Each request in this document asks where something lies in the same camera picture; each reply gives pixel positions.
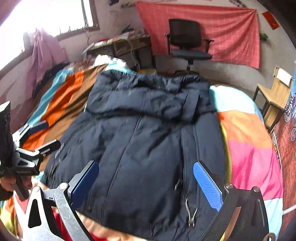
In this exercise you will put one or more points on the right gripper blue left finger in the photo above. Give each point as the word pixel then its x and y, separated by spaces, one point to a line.
pixel 81 183

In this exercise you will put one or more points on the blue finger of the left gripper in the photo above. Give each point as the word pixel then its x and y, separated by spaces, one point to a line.
pixel 38 127

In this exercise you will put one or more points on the pink hanging clothes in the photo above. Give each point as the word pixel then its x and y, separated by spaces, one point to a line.
pixel 47 53

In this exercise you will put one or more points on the navy puffer jacket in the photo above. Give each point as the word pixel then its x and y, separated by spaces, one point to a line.
pixel 146 132

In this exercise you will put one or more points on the wooden chair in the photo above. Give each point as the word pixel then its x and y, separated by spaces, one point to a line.
pixel 275 97

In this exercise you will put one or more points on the red paper on wall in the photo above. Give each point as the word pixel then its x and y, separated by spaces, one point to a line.
pixel 271 20

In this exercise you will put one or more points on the window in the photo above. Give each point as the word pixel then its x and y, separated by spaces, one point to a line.
pixel 20 20

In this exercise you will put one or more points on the black office chair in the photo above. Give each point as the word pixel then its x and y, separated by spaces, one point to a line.
pixel 185 41

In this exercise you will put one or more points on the floral pillow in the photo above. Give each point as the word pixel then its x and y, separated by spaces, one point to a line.
pixel 81 65

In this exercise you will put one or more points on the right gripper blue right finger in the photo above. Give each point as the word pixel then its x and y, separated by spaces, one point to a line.
pixel 213 192

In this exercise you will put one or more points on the yellow green plastic bucket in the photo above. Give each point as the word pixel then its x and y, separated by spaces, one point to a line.
pixel 148 71

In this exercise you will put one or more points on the wooden desk with shelf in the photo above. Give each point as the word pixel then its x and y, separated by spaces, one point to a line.
pixel 123 44

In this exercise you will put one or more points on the red checked wall cloth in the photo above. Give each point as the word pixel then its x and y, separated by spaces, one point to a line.
pixel 234 31

